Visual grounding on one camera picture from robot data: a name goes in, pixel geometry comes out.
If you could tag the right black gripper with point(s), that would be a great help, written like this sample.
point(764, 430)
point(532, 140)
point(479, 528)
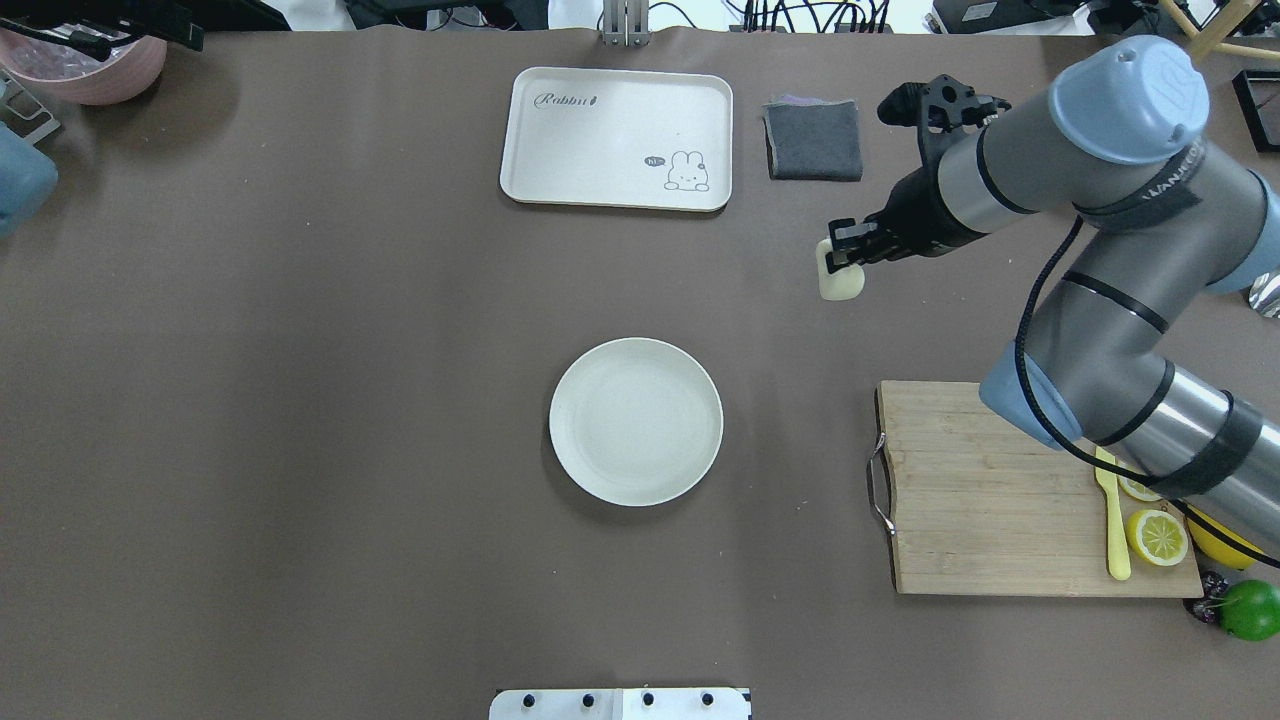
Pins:
point(918, 213)

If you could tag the white steamed bun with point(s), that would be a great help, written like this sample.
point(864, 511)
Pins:
point(836, 283)

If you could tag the cream round plate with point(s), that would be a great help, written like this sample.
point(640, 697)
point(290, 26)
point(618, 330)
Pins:
point(636, 422)

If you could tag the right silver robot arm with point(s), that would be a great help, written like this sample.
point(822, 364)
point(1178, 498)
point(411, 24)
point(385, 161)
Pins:
point(1119, 138)

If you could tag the beige serving tray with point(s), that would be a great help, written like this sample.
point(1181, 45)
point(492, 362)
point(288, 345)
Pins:
point(635, 139)

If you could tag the dark framed glass tray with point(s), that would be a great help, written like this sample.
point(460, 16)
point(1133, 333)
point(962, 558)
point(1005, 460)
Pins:
point(1257, 93)

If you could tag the pink bowl with ice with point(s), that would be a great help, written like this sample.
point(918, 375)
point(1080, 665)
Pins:
point(65, 74)

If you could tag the white cup rack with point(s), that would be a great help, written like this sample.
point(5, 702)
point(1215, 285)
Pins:
point(24, 114)

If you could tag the folded grey cloth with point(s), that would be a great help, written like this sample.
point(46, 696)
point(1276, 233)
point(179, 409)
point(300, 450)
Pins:
point(813, 140)

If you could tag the blue cup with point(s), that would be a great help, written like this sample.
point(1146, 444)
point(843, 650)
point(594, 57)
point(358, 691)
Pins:
point(28, 178)

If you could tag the black power adapter box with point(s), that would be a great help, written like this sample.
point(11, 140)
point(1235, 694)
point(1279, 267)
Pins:
point(973, 17)

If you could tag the wooden cutting board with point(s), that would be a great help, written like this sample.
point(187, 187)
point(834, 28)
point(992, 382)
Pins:
point(972, 507)

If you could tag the left lemon half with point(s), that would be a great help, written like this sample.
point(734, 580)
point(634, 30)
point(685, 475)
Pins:
point(1138, 491)

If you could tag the wooden mug tree stand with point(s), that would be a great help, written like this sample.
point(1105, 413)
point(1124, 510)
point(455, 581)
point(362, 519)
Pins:
point(1213, 38)

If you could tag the yellow plastic knife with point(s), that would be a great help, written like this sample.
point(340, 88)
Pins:
point(1118, 563)

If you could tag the metal ice scoop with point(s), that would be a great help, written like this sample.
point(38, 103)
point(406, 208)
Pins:
point(1263, 296)

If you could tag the left whole yellow lemon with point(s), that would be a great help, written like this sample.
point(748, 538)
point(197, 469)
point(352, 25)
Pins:
point(1214, 548)

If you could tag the green lime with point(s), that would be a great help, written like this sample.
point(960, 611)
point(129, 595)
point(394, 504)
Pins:
point(1250, 610)

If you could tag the aluminium frame post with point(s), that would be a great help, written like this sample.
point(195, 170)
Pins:
point(625, 23)

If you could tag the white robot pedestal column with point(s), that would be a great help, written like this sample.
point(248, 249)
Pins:
point(623, 703)

